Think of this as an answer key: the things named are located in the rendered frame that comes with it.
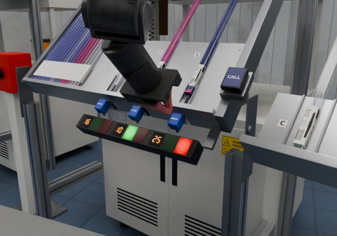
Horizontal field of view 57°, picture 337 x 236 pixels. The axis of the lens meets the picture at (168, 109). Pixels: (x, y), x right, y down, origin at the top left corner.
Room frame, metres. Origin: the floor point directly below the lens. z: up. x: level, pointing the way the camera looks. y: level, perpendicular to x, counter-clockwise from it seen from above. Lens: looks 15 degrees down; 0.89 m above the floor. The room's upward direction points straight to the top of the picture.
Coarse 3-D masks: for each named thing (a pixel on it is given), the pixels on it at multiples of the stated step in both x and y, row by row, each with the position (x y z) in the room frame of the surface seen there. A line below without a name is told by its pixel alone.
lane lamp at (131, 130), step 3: (129, 126) 0.67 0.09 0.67; (132, 126) 0.66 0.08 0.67; (135, 126) 0.66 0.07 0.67; (126, 129) 0.66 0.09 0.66; (129, 129) 0.66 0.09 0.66; (132, 129) 0.66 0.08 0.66; (135, 129) 0.65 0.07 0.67; (126, 132) 0.66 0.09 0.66; (129, 132) 0.65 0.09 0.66; (132, 132) 0.65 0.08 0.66; (135, 132) 0.65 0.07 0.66; (123, 135) 0.65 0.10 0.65; (126, 135) 0.65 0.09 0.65; (129, 135) 0.65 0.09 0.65; (132, 135) 0.64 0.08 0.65; (123, 138) 0.65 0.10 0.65; (126, 138) 0.64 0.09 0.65; (129, 138) 0.64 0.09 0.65; (132, 138) 0.64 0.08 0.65
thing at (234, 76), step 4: (232, 68) 0.60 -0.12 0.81; (236, 68) 0.60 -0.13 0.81; (228, 72) 0.60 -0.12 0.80; (232, 72) 0.59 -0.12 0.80; (236, 72) 0.59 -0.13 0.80; (240, 72) 0.58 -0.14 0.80; (244, 72) 0.58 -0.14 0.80; (228, 76) 0.59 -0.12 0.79; (232, 76) 0.58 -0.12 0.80; (236, 76) 0.58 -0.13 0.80; (240, 76) 0.58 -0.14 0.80; (224, 80) 0.58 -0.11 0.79; (228, 80) 0.58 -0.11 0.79; (232, 80) 0.58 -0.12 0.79; (236, 80) 0.57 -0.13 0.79; (240, 80) 0.57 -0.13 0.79; (224, 84) 0.58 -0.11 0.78; (228, 84) 0.57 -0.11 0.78; (232, 84) 0.57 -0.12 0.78; (236, 84) 0.57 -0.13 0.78
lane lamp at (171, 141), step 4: (168, 136) 0.60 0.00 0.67; (172, 136) 0.60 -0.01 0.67; (176, 136) 0.59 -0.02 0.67; (168, 140) 0.59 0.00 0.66; (172, 140) 0.59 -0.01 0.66; (176, 140) 0.59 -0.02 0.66; (164, 144) 0.59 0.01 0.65; (168, 144) 0.59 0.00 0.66; (172, 144) 0.58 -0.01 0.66; (176, 144) 0.58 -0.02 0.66; (164, 148) 0.58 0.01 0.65; (168, 148) 0.58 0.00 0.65; (172, 148) 0.58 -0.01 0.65
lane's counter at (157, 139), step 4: (156, 132) 0.62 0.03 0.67; (152, 136) 0.62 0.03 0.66; (156, 136) 0.61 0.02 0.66; (160, 136) 0.61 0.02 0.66; (164, 136) 0.61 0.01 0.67; (152, 140) 0.61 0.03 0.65; (156, 140) 0.61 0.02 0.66; (160, 140) 0.60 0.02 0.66; (148, 144) 0.61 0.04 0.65; (152, 144) 0.60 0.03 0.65; (156, 144) 0.60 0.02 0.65; (160, 144) 0.59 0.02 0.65
